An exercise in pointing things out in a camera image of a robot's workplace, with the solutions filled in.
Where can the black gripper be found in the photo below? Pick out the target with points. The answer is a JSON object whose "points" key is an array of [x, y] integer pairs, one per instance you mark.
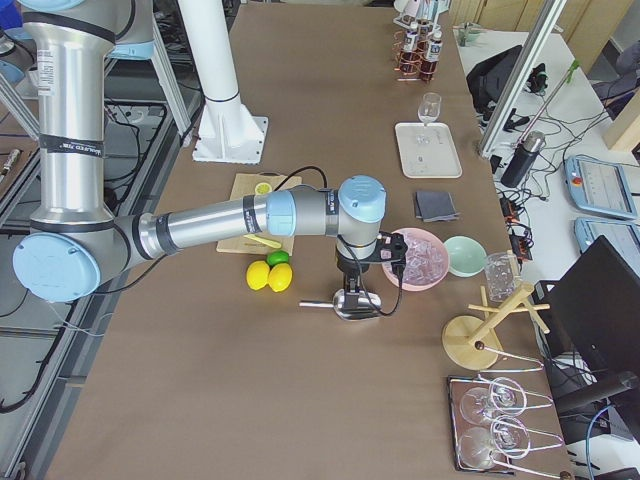
{"points": [[348, 267]]}

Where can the copper wire bottle basket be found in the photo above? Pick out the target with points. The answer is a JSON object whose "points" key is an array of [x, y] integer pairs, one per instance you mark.
{"points": [[396, 46]]}

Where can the tea bottle white cap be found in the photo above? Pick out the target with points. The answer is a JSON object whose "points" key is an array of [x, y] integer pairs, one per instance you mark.
{"points": [[431, 56]]}

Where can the metal ice scoop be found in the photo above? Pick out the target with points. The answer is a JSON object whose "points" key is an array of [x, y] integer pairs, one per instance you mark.
{"points": [[369, 305]]}

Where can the yellow lemon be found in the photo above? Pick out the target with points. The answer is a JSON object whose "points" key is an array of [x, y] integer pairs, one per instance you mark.
{"points": [[257, 274], [280, 277]]}

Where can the pink bowl with ice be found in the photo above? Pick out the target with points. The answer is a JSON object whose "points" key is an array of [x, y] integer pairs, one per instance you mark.
{"points": [[427, 260]]}

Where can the green lime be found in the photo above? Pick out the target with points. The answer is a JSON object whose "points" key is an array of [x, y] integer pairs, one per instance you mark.
{"points": [[277, 257]]}

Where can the yellow plastic knife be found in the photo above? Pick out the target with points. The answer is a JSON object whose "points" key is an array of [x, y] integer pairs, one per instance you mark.
{"points": [[264, 241]]}

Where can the grey folded cloth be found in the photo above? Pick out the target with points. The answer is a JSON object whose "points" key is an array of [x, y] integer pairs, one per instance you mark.
{"points": [[433, 206]]}

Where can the green bowl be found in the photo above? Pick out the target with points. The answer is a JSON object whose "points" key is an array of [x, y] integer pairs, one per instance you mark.
{"points": [[467, 257]]}

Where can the wooden mug tree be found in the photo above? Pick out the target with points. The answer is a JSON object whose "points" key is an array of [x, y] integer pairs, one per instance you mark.
{"points": [[472, 343]]}

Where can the half lemon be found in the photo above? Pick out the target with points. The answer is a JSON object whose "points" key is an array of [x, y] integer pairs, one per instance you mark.
{"points": [[263, 188]]}

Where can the glass mug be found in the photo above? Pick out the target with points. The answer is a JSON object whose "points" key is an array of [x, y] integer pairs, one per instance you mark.
{"points": [[502, 275]]}

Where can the wooden cutting board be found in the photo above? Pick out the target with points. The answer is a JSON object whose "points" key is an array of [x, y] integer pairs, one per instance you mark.
{"points": [[244, 184]]}

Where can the cream rectangular tray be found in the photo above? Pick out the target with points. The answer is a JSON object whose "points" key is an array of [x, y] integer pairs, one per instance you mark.
{"points": [[427, 151]]}

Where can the upside-down wine glass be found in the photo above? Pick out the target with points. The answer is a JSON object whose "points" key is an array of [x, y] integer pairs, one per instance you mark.
{"points": [[483, 448], [492, 398]]}

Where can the black tray with glasses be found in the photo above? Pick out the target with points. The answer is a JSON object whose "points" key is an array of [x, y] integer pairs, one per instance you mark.
{"points": [[540, 440]]}

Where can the clear wine glass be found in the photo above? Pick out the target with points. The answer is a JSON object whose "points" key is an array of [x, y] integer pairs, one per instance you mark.
{"points": [[428, 112]]}

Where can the black thermos bottle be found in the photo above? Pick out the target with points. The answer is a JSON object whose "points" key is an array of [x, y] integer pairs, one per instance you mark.
{"points": [[524, 157]]}

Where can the black monitor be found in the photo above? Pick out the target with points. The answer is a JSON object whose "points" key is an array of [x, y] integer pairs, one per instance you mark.
{"points": [[594, 312]]}

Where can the black backpack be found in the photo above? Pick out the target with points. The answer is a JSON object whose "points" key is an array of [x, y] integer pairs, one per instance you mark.
{"points": [[487, 79]]}

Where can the blue teach pendant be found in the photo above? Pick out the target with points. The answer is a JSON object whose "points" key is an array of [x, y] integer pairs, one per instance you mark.
{"points": [[623, 235], [599, 187]]}

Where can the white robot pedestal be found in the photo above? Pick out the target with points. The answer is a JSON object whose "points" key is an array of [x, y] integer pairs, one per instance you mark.
{"points": [[228, 132]]}

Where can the aluminium frame post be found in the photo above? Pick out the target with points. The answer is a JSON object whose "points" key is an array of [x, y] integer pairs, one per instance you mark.
{"points": [[536, 39]]}

